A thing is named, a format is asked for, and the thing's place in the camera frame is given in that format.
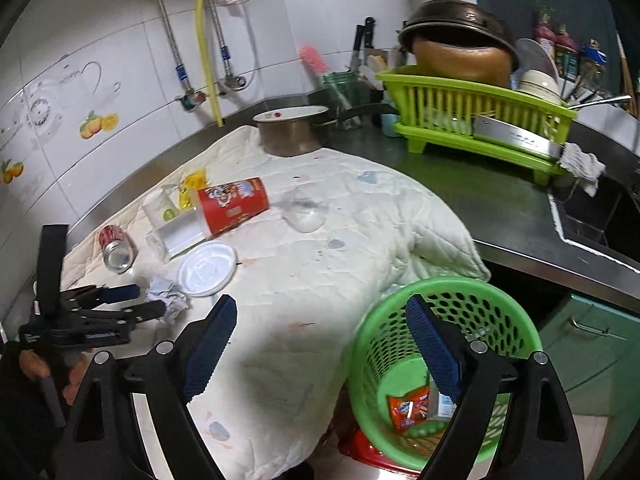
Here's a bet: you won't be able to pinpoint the red plastic stool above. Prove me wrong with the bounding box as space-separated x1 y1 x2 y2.
337 430 426 473

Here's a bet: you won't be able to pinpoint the green label bottle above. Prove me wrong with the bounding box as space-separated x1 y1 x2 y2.
552 42 581 81

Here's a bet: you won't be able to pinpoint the white round plastic lid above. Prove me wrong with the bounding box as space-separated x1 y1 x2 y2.
178 241 238 297

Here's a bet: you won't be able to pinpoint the stack of white bowls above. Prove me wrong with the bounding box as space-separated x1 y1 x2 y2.
515 69 562 106

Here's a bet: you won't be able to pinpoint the orange snack packet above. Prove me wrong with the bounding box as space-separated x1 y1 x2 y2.
387 385 432 435

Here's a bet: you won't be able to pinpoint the yellow gas hose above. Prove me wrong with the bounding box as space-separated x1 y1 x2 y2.
196 0 226 128

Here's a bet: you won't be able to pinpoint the white dish rag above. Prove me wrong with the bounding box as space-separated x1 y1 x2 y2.
557 142 607 197

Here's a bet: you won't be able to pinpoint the steel sink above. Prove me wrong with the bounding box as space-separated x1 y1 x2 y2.
547 170 640 271

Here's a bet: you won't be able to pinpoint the black wok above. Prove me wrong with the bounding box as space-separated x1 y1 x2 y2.
397 0 521 68

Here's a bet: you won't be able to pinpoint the crumpled white paper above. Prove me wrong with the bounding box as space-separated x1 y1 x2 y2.
147 276 190 326

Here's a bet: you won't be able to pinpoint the red soda can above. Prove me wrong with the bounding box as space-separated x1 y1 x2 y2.
99 225 137 273

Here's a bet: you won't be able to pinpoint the black-handled knife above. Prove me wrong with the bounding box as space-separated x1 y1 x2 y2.
362 16 377 61
350 24 364 72

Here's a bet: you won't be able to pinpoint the person's left hand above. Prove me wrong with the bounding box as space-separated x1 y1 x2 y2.
18 350 89 405

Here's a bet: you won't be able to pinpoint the green plastic basket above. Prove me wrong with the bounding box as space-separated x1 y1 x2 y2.
346 276 544 465

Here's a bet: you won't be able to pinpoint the short metal flexible hose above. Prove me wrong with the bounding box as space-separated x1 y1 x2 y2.
207 0 236 86

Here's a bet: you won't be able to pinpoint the white plate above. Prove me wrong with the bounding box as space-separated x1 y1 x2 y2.
515 37 556 86

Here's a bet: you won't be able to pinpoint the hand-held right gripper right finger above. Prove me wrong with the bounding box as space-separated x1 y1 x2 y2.
405 294 587 480

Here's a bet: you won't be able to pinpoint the metal ladle handle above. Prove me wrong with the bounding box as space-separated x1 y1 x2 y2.
570 94 633 111

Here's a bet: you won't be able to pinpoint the green plastic dish rack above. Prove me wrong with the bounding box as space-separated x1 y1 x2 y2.
375 65 578 184

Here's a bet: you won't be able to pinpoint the blue cap bottle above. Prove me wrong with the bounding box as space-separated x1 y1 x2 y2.
582 40 608 68

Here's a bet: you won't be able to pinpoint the green glass jar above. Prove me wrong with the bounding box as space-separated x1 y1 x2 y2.
322 71 371 131

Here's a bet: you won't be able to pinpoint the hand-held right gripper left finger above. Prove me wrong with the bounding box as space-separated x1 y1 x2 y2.
52 294 238 480

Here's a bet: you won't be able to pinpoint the wooden chopsticks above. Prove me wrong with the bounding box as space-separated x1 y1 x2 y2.
617 35 638 106

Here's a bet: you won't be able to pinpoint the white carton box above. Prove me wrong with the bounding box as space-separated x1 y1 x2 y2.
142 185 207 262

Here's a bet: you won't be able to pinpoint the red paper cup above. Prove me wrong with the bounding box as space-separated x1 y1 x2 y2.
196 176 271 237

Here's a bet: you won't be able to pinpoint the metal cabinet handle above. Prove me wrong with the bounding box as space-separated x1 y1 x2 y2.
567 316 613 336

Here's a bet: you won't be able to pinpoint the green cabinet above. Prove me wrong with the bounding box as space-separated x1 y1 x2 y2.
537 290 640 416

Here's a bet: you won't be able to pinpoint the metal saucepan with white lid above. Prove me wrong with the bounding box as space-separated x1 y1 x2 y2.
252 102 399 157

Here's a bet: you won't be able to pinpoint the pink bottle brush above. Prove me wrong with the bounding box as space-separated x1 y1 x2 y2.
299 45 346 111

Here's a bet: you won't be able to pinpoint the yellow snack packet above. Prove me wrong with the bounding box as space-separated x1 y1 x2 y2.
177 170 208 211

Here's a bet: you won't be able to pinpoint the brown clay pot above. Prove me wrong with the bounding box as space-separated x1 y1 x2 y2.
412 35 513 88

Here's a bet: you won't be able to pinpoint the small white packet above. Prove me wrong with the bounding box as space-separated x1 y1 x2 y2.
429 382 458 420

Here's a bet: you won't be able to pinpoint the steel cleaver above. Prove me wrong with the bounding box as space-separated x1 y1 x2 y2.
472 114 578 163

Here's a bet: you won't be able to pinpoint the white quilted printed blanket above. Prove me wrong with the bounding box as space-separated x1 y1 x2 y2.
70 125 493 466

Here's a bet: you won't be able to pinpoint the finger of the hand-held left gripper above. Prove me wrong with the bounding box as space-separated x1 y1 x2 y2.
61 283 142 309
79 299 168 329

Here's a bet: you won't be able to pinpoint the clear plastic cup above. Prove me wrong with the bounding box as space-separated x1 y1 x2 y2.
272 190 326 233

